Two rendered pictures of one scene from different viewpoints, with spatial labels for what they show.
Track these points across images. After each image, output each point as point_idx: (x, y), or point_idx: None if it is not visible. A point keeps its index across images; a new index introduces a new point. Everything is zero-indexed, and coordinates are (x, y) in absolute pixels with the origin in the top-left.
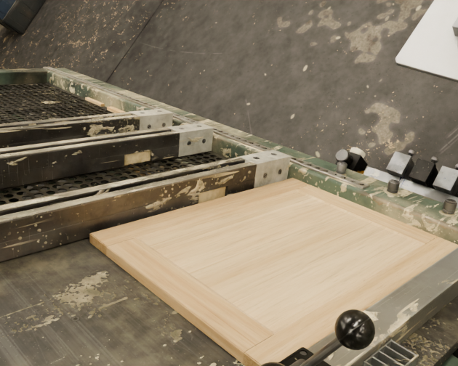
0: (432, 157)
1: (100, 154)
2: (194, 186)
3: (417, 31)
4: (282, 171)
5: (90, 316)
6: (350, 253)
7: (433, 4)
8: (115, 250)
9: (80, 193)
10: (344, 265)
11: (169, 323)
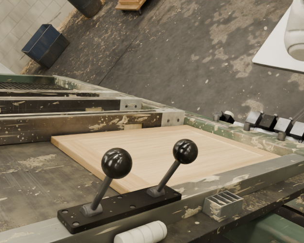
0: (274, 114)
1: (70, 105)
2: (121, 119)
3: (265, 44)
4: (179, 120)
5: (37, 171)
6: (213, 156)
7: (274, 29)
8: (63, 143)
9: (48, 114)
10: (207, 160)
11: (86, 178)
